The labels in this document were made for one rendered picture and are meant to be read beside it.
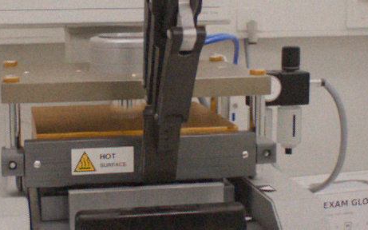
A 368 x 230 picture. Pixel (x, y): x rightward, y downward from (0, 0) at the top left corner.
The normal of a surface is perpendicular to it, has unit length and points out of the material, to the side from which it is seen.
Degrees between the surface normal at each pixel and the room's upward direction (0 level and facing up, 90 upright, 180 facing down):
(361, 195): 87
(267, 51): 90
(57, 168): 90
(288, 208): 40
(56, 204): 90
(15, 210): 0
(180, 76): 123
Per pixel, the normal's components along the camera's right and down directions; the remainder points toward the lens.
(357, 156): 0.22, 0.14
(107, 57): -0.47, 0.13
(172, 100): 0.12, 0.66
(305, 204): 0.09, -0.66
